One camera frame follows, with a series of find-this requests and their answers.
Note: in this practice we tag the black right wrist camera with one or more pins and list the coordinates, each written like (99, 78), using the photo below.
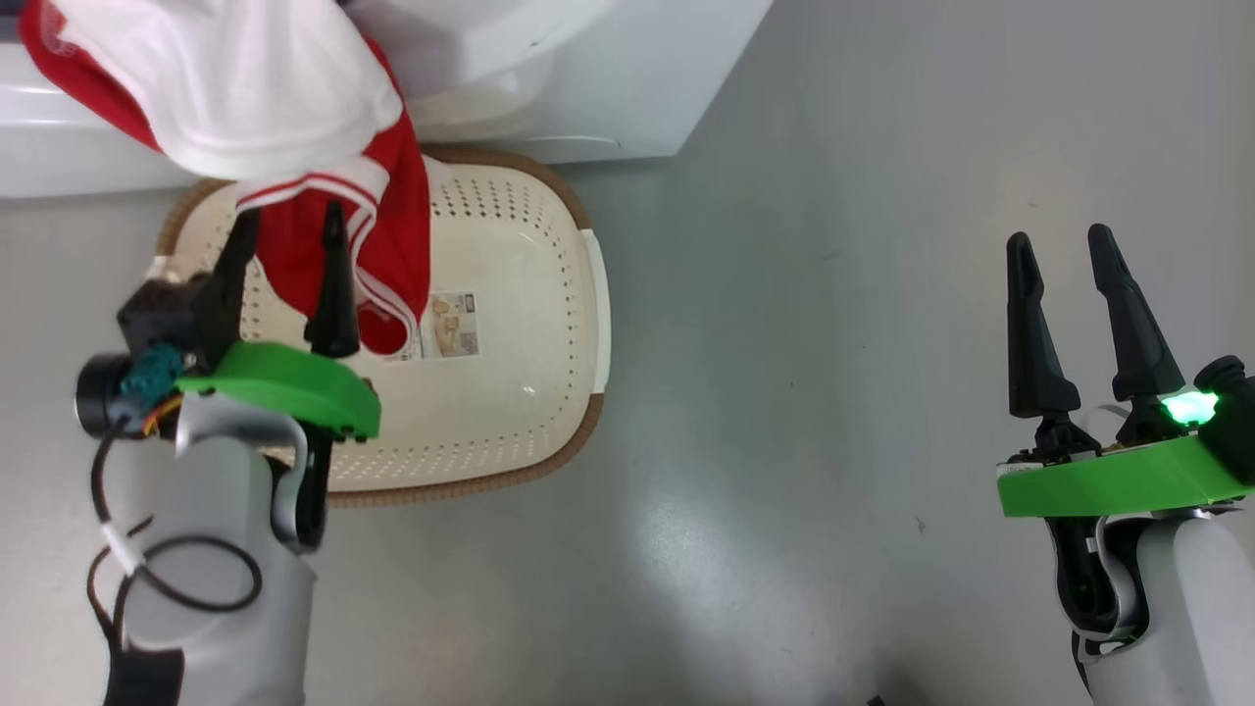
(1230, 412)

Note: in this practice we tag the teal left camera connector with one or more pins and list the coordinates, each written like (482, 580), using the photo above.
(152, 378)

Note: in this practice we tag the paper basket label sticker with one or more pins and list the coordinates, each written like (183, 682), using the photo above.
(449, 326)

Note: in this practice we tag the red and white garment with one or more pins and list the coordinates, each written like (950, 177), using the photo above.
(289, 255)

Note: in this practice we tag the white front-load washing machine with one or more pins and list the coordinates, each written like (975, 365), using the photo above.
(627, 78)

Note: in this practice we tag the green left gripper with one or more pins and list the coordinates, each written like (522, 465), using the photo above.
(284, 387)

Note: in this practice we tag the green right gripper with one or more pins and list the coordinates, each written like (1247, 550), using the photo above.
(1108, 480)

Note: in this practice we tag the cream perforated basket brown rim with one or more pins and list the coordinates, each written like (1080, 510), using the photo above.
(510, 324)

